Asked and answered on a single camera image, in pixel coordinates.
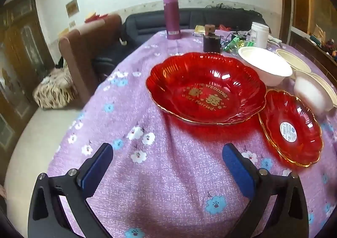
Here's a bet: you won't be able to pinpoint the patterned blanket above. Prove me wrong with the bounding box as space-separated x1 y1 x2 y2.
33 67 77 109

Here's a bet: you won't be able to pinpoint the white plastic jar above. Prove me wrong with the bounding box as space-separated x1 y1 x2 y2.
250 22 270 49

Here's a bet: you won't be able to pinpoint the pile of green candy packets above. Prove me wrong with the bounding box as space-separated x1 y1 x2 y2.
221 33 254 51

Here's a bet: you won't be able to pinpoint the brown armchair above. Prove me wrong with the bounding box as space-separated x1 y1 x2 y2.
58 14 123 99

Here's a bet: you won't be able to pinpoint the dark jar with wooden stopper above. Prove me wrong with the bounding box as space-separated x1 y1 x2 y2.
203 24 221 53

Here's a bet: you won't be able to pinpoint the carved wooden cabinet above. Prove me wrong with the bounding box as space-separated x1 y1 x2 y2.
0 0 56 157

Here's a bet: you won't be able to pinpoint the small cream bowl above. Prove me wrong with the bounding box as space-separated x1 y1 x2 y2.
275 49 312 80

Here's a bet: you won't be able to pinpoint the black cables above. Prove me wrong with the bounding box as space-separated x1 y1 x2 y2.
205 2 253 10

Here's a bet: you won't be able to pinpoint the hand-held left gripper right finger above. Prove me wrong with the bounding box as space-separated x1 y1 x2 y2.
222 143 309 238

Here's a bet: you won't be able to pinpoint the purple floral tablecloth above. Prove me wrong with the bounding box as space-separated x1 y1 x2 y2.
47 29 337 238

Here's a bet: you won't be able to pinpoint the gold wall plaque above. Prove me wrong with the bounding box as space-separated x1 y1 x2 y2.
66 0 79 17

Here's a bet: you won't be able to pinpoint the red shallow dish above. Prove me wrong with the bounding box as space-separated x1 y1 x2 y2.
84 12 110 23

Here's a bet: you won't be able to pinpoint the clutter of small items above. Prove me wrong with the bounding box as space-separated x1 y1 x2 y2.
309 25 337 57

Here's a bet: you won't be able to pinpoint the black leather sofa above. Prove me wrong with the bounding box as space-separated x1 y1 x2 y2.
93 8 271 80

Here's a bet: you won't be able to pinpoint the small red plate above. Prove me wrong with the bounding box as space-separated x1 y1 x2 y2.
257 89 324 168

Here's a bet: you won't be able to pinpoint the large red plate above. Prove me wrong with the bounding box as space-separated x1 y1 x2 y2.
146 52 267 125

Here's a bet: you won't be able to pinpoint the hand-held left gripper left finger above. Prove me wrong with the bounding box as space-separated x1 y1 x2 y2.
28 143 114 238

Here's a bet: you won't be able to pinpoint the brick-front wooden counter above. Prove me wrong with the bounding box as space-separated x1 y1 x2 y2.
290 26 337 78

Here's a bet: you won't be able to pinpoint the purple thermos bottle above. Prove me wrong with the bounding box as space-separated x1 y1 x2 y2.
162 0 182 41

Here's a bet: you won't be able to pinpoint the translucent white bowl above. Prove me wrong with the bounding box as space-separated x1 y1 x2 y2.
293 70 334 112

